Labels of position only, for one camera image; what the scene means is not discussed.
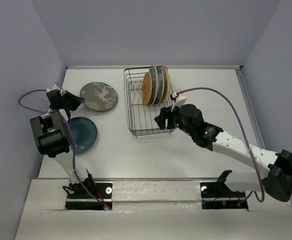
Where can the white plate green rim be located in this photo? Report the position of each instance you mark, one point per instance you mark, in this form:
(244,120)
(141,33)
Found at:
(160,85)

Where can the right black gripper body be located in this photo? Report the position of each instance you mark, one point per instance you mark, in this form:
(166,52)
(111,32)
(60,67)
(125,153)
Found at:
(178,123)

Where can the red and teal plate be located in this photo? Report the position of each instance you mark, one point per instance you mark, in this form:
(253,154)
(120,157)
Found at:
(154,84)

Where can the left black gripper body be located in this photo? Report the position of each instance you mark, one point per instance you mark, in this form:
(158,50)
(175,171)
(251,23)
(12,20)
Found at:
(63,102)

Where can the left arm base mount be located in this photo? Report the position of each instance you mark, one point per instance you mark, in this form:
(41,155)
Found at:
(83,201)

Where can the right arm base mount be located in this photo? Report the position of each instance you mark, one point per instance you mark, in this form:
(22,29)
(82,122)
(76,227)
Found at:
(216,195)

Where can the teal blue plate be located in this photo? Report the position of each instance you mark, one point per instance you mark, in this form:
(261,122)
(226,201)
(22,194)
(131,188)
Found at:
(84,132)

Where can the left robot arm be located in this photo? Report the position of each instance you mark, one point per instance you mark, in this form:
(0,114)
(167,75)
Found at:
(53,138)

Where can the orange woven plate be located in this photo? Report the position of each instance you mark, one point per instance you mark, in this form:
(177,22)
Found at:
(146,88)

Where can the black wire dish rack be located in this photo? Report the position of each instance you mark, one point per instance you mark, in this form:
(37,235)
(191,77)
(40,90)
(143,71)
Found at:
(140,117)

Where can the grey deer pattern plate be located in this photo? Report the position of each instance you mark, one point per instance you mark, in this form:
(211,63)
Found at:
(99,96)

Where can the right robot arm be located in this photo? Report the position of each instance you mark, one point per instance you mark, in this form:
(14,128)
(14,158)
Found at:
(275,168)

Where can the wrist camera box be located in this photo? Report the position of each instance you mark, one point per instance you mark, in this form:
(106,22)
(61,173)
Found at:
(53,87)
(178,99)

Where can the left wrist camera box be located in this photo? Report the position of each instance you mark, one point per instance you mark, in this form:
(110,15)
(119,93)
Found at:
(53,87)

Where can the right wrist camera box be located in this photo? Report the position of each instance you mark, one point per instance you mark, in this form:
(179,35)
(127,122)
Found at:
(178,99)

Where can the beige wooden plate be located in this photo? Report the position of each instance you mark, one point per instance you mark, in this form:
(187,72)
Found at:
(167,83)

